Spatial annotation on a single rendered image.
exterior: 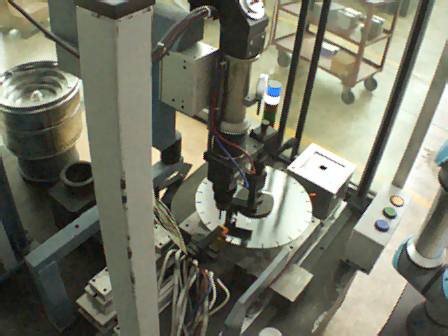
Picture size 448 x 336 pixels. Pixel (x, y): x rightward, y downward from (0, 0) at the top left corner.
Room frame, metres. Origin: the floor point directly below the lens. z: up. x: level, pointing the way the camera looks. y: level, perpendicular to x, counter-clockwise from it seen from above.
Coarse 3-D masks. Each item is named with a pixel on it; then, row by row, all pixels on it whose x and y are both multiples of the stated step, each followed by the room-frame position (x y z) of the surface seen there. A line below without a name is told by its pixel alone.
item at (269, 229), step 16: (272, 176) 1.03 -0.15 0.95; (288, 176) 1.04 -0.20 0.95; (208, 192) 0.93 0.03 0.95; (272, 192) 0.96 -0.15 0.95; (288, 192) 0.97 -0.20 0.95; (304, 192) 0.97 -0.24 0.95; (208, 208) 0.87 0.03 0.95; (288, 208) 0.90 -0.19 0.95; (304, 208) 0.91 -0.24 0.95; (208, 224) 0.81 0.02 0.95; (224, 224) 0.82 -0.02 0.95; (240, 224) 0.82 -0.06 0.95; (256, 224) 0.83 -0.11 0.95; (272, 224) 0.84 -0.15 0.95; (288, 224) 0.84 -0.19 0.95; (304, 224) 0.85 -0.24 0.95; (240, 240) 0.77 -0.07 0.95; (256, 240) 0.77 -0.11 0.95; (272, 240) 0.78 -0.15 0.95; (288, 240) 0.78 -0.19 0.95
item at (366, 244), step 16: (384, 192) 1.07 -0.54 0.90; (400, 192) 1.08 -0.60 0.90; (368, 208) 0.99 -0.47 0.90; (400, 208) 1.00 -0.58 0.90; (368, 224) 0.92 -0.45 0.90; (352, 240) 0.89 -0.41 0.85; (368, 240) 0.87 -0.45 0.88; (384, 240) 0.86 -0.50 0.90; (352, 256) 0.88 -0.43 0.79; (368, 256) 0.86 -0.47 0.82; (368, 272) 0.85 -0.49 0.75
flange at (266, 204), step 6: (240, 192) 0.94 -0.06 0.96; (246, 192) 0.94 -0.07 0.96; (240, 198) 0.91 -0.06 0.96; (246, 198) 0.91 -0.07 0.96; (264, 198) 0.92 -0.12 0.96; (270, 198) 0.92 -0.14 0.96; (258, 204) 0.89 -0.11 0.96; (264, 204) 0.90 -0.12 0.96; (270, 204) 0.90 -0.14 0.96; (258, 210) 0.87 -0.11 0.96; (264, 210) 0.87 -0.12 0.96; (270, 210) 0.88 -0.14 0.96; (252, 216) 0.86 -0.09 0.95; (258, 216) 0.86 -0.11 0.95
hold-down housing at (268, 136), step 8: (264, 120) 0.84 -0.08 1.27; (256, 128) 0.84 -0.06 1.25; (264, 128) 0.83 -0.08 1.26; (272, 128) 0.85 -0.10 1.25; (256, 136) 0.82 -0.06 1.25; (264, 136) 0.81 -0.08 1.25; (272, 136) 0.83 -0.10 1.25; (264, 144) 0.81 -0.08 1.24; (272, 144) 0.83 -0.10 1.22; (264, 152) 0.81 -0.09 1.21; (256, 160) 0.82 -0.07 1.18; (264, 160) 0.84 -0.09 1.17; (256, 168) 0.82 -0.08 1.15; (248, 176) 0.82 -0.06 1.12; (256, 176) 0.82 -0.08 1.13; (264, 176) 0.83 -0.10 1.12; (248, 184) 0.82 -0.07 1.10; (256, 184) 0.81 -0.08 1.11; (264, 184) 0.84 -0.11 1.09; (256, 192) 0.81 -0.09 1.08
